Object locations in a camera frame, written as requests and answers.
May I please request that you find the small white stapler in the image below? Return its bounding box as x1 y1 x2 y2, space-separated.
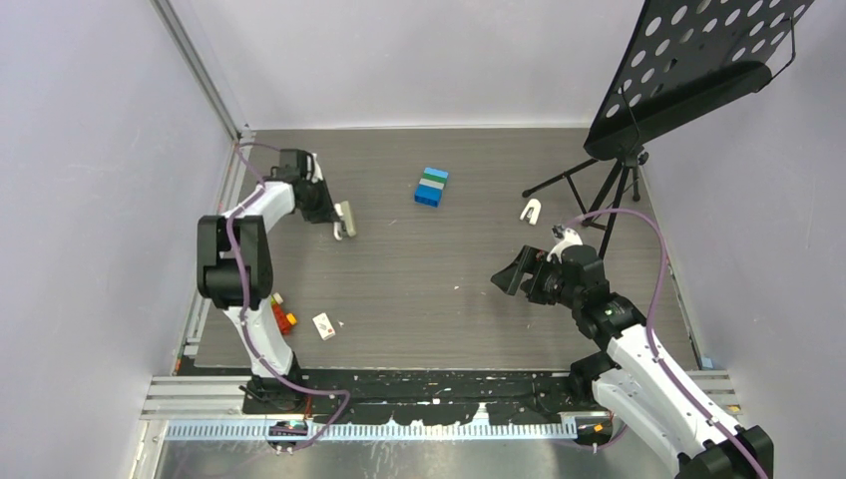
519 198 542 226

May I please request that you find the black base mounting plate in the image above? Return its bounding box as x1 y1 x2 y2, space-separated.
239 368 615 433

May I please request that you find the olive green white stapler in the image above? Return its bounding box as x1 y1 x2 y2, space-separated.
333 201 357 241

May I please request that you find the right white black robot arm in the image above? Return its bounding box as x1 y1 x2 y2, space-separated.
491 244 774 478

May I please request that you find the black music stand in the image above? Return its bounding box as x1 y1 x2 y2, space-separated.
521 0 817 262

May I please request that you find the blue green toy brick stack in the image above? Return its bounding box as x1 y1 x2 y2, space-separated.
413 167 449 208

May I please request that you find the red yellow toy brick car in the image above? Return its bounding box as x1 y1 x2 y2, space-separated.
269 292 297 335

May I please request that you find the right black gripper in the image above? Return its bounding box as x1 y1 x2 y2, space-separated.
491 244 582 309

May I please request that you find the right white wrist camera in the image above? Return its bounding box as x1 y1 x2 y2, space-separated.
547 225 584 262

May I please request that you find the aluminium frame rail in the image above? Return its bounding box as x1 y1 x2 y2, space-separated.
135 0 255 479

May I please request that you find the white staples box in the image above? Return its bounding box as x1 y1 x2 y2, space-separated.
312 312 336 340

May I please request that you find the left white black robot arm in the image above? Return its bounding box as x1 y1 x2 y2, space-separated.
196 149 343 413

